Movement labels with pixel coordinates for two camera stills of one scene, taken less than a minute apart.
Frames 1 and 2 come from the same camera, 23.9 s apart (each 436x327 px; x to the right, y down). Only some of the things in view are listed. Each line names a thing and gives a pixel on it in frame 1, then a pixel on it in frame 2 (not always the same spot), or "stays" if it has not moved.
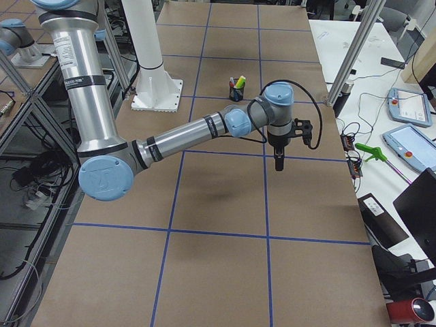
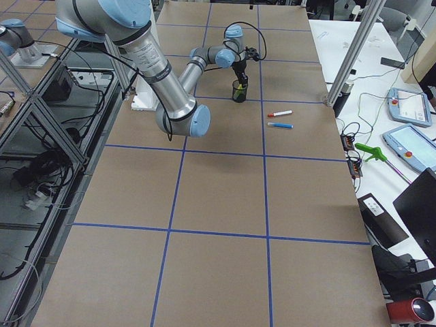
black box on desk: (381, 224) stays
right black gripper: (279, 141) → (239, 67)
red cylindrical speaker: (410, 310) stays
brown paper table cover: (215, 236) stays
